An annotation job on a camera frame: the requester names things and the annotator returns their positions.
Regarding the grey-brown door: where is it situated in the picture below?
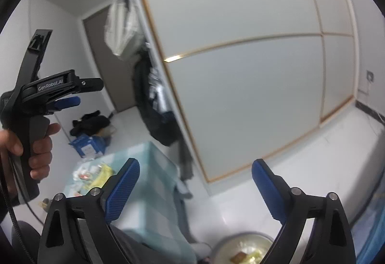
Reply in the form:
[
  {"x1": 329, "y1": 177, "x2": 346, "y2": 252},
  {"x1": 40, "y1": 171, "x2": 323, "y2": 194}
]
[{"x1": 83, "y1": 5, "x2": 136, "y2": 112}]

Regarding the black clothes pile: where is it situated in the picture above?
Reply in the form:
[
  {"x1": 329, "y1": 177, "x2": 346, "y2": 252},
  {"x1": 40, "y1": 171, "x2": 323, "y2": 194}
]
[{"x1": 70, "y1": 110, "x2": 111, "y2": 136}]

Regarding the grey hanging cloth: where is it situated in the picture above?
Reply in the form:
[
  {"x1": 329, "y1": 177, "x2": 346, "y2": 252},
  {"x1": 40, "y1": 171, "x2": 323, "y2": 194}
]
[{"x1": 177, "y1": 141, "x2": 194, "y2": 199}]

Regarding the black hanging coat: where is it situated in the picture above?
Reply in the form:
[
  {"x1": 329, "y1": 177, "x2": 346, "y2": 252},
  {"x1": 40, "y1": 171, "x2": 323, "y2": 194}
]
[{"x1": 134, "y1": 50, "x2": 181, "y2": 146}]

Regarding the white shoulder bag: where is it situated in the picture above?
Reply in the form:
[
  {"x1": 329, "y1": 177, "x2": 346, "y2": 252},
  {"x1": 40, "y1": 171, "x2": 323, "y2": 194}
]
[{"x1": 104, "y1": 0, "x2": 145, "y2": 57}]

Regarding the yellow plastic packet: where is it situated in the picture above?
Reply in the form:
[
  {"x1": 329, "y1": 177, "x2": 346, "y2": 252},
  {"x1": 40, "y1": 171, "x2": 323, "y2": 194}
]
[{"x1": 90, "y1": 163, "x2": 116, "y2": 189}]

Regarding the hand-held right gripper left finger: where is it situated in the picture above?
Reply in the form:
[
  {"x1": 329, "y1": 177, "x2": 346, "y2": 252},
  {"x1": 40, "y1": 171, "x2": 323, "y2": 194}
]
[{"x1": 38, "y1": 158, "x2": 140, "y2": 264}]

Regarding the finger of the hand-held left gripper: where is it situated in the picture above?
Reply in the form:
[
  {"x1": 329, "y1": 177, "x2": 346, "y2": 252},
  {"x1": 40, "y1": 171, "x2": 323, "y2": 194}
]
[
  {"x1": 45, "y1": 96, "x2": 81, "y2": 112},
  {"x1": 77, "y1": 77, "x2": 104, "y2": 94}
]

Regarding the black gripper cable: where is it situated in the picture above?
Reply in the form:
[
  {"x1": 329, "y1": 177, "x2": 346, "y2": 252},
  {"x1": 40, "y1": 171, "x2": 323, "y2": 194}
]
[{"x1": 0, "y1": 153, "x2": 45, "y2": 264}]

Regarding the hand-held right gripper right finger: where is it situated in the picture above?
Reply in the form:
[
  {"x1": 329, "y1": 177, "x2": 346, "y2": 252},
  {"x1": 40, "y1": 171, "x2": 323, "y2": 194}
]
[{"x1": 252, "y1": 159, "x2": 357, "y2": 264}]

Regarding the grey round waste bin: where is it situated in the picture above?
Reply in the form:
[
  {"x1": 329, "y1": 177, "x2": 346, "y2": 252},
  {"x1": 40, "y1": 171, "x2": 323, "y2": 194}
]
[{"x1": 215, "y1": 232, "x2": 276, "y2": 264}]

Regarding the blue floral bedsheet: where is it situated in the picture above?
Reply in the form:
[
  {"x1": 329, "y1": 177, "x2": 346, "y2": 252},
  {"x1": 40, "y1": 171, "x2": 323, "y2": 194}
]
[{"x1": 358, "y1": 189, "x2": 385, "y2": 264}]

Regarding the silver folded umbrella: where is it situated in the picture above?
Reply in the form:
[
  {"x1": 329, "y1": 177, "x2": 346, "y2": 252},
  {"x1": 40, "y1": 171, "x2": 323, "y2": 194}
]
[{"x1": 149, "y1": 68, "x2": 173, "y2": 120}]

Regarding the person's left hand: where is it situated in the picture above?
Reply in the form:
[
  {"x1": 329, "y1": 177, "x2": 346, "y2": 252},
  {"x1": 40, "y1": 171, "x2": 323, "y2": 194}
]
[{"x1": 0, "y1": 122, "x2": 61, "y2": 182}]

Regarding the white wardrobe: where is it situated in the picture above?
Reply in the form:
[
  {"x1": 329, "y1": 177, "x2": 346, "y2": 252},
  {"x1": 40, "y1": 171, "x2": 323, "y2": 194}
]
[{"x1": 129, "y1": 0, "x2": 358, "y2": 183}]

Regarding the blue cardboard box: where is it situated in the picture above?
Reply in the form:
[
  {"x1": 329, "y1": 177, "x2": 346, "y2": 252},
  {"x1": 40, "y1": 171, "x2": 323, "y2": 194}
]
[{"x1": 69, "y1": 135, "x2": 106, "y2": 158}]

